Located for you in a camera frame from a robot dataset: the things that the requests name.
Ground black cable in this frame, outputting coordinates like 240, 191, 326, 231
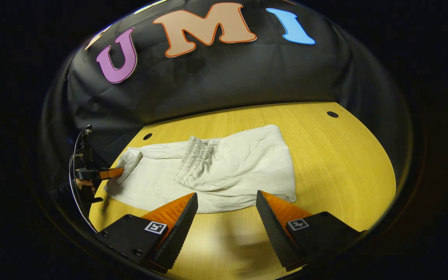
68, 126, 97, 233

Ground black backdrop cloth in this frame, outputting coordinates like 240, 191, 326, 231
41, 0, 413, 183

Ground white jeans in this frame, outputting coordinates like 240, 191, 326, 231
103, 124, 298, 214

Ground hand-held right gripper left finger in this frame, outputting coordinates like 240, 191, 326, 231
94, 192, 198, 274

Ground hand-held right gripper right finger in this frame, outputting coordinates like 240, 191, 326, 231
256, 191, 366, 273

